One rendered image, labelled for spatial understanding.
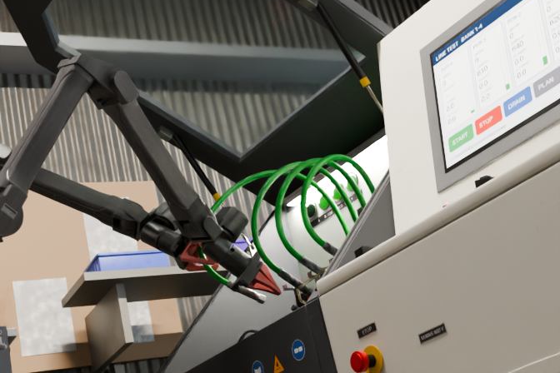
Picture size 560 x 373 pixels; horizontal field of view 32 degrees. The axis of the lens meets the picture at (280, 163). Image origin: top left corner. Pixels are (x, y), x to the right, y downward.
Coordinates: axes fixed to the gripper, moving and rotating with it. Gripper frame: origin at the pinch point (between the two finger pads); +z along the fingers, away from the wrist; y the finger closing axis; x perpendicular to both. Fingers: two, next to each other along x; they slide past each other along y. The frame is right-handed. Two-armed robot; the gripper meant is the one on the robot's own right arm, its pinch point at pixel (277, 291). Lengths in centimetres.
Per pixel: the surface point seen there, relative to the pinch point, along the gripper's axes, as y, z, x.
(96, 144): 99, -77, 178
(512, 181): -8, 9, -89
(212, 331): -5.3, -4.8, 27.9
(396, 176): 18.9, 3.4, -36.7
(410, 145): 24.1, 1.7, -41.4
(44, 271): 37, -59, 173
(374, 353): -26, 13, -52
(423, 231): -12, 6, -70
